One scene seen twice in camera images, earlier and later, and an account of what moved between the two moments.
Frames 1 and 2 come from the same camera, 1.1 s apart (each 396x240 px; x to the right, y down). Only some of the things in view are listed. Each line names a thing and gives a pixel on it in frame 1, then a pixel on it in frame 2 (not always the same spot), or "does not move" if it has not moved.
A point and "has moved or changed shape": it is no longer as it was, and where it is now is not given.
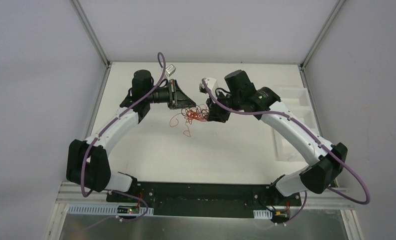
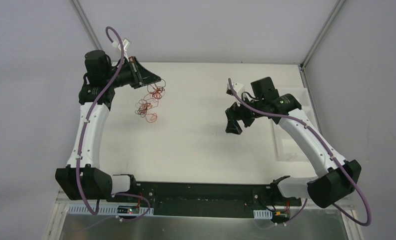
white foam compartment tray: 297,100 does not move
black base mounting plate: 207,199 does not move
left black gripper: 174,94 → 137,74
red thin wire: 200,112 has moved or changed shape
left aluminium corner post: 87,25 does not move
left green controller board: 129,209 does not move
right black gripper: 215,108 → 243,112
